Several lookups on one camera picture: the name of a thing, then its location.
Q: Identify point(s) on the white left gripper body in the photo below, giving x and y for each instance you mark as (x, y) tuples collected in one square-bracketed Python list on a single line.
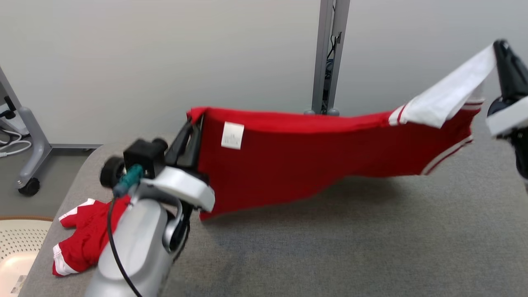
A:
[(185, 187)]

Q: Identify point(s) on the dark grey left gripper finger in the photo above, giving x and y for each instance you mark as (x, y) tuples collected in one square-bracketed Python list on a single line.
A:
[(179, 146), (194, 148)]

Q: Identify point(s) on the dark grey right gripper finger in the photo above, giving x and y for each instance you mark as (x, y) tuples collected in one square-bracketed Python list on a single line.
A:
[(511, 74)]

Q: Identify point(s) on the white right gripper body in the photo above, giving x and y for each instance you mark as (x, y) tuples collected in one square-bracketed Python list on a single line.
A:
[(509, 117)]

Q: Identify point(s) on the red jersey with white sleeves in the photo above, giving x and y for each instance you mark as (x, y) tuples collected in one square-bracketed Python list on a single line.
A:
[(288, 156)]

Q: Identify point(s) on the red shorts with white trim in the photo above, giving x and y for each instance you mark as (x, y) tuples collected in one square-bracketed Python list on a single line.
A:
[(82, 243)]

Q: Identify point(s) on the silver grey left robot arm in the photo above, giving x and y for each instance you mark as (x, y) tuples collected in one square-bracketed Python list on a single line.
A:
[(132, 247)]

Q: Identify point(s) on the grey fabric sofa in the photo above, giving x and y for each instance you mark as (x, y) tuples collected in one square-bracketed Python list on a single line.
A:
[(330, 247)]

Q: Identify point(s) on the white power strip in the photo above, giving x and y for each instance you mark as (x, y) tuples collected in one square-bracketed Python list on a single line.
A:
[(18, 123)]

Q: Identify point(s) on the cream perforated laundry basket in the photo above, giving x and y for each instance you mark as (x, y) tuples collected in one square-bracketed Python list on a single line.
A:
[(16, 243)]

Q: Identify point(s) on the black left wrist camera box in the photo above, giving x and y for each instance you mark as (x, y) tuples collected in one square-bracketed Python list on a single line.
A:
[(144, 156)]

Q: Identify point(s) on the grey partition base rail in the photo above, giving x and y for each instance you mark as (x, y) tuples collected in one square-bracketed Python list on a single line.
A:
[(74, 146)]

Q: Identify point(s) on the grey metal partition post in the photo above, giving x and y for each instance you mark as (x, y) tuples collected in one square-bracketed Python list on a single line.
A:
[(324, 49)]

